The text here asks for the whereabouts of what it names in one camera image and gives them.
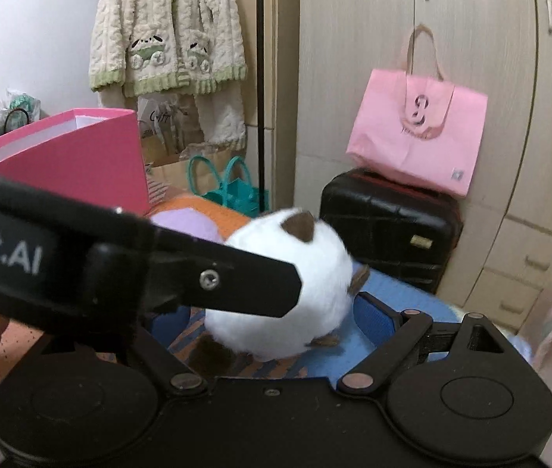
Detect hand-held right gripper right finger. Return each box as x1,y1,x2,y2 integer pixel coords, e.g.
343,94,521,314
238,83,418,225
335,291,518,394

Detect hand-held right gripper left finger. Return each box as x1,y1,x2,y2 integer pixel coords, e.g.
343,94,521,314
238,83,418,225
127,329,211,393

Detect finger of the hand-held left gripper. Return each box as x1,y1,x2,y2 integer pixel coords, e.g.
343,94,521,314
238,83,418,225
85,223,304,319

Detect white plush ball brown ears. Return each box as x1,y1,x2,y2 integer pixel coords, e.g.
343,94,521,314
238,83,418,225
192,208,372,375

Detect pink storage box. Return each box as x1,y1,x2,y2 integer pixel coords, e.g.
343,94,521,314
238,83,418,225
0,108,153,216

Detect purple plush toy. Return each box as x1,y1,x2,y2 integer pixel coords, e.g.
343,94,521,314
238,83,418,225
151,207,226,245

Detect teal bag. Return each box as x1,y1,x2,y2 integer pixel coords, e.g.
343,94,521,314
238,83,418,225
187,154,271,215

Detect black suitcase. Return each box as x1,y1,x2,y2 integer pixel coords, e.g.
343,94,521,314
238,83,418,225
319,168,465,296

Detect pink dotted bed sheet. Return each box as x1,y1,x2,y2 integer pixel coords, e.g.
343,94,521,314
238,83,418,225
0,324,49,406

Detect brown paper bag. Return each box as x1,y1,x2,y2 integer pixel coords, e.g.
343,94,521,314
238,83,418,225
146,148,239,206

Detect white plastic bag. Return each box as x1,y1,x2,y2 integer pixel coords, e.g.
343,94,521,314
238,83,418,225
0,88,43,133

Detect pink tote bag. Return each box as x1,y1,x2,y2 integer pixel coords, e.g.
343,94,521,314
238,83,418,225
345,23,489,199

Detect black clothes rack pole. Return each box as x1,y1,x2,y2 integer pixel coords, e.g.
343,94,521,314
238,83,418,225
255,0,270,211

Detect cream knit cardigan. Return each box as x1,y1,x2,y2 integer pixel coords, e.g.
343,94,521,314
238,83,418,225
88,0,250,153

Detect beige wardrobe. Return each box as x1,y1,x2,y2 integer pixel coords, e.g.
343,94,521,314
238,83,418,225
263,0,552,333

